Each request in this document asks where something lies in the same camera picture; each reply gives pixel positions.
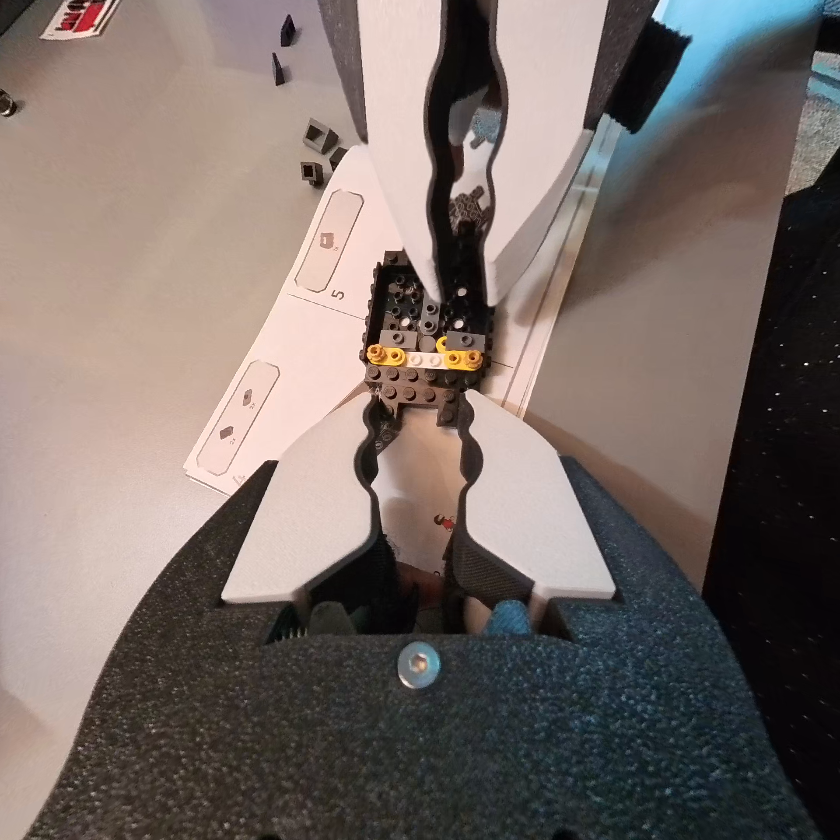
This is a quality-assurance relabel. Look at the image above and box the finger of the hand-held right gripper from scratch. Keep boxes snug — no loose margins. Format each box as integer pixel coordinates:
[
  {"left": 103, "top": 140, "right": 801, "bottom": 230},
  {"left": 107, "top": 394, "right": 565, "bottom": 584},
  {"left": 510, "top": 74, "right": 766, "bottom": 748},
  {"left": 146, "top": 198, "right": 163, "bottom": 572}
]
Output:
[
  {"left": 356, "top": 0, "right": 460, "bottom": 303},
  {"left": 482, "top": 0, "right": 613, "bottom": 307}
]

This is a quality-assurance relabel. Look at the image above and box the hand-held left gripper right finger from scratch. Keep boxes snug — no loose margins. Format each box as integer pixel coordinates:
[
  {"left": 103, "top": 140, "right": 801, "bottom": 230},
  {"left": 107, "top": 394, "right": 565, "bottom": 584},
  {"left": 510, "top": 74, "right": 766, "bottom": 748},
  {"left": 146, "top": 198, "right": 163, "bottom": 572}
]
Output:
[{"left": 456, "top": 391, "right": 618, "bottom": 624}]

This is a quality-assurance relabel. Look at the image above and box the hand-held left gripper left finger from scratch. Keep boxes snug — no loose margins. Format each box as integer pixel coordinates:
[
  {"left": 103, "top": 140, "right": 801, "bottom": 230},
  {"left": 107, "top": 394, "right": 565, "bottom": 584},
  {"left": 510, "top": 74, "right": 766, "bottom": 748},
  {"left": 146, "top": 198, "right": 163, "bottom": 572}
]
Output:
[{"left": 220, "top": 400, "right": 386, "bottom": 606}]

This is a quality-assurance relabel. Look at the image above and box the black lego car chassis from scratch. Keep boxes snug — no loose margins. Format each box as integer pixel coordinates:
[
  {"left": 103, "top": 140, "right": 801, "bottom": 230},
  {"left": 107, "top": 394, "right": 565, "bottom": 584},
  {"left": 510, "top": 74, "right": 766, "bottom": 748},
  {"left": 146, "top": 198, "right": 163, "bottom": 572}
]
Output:
[{"left": 357, "top": 220, "right": 497, "bottom": 432}]

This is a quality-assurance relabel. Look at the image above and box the white lego instruction booklet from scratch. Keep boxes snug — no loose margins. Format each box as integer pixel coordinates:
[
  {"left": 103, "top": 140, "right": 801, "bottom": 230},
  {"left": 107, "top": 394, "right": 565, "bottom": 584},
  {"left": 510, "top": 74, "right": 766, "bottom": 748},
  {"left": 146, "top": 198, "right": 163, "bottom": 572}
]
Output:
[{"left": 182, "top": 125, "right": 624, "bottom": 500}]

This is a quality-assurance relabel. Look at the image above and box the red black white sticker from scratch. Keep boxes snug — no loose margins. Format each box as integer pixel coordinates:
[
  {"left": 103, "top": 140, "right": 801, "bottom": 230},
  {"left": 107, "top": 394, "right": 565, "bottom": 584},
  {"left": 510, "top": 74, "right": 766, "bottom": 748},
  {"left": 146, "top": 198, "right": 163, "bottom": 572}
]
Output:
[{"left": 39, "top": 0, "right": 120, "bottom": 42}]

